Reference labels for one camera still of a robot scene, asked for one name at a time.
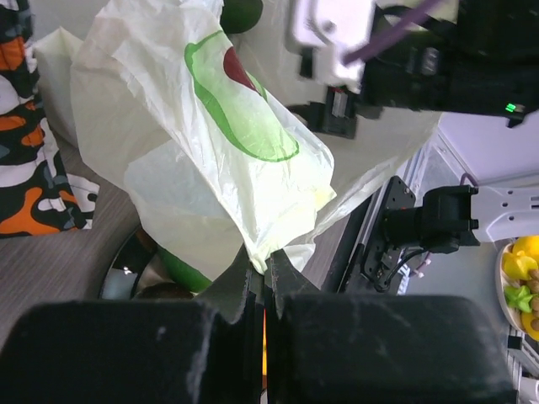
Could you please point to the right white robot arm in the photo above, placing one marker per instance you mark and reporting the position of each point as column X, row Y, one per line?
column 475, row 71

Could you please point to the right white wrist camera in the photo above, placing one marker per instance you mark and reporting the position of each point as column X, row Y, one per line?
column 331, row 29

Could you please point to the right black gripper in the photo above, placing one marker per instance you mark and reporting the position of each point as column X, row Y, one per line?
column 338, row 115

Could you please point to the green fake avocado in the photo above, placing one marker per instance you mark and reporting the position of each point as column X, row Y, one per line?
column 239, row 16
column 183, row 274

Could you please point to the dark purple fake mangosteen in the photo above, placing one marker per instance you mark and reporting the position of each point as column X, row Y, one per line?
column 164, row 291

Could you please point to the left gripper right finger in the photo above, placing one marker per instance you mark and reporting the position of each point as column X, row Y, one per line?
column 376, row 348

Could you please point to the orange grey camouflage garment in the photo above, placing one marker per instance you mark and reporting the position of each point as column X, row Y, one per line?
column 38, row 196

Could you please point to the white fruit bowl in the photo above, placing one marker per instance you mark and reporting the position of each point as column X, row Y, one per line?
column 517, row 319

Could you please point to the fake green starfruit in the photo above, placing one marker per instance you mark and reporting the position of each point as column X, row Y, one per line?
column 518, row 298

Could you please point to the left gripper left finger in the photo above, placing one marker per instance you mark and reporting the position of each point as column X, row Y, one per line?
column 204, row 350

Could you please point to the beige plate with dark rim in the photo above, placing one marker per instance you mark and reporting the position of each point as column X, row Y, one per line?
column 135, row 266

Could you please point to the pale green plastic bag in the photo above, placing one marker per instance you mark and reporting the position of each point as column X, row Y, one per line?
column 194, row 126

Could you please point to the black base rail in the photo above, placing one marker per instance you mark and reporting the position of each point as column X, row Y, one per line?
column 362, row 255

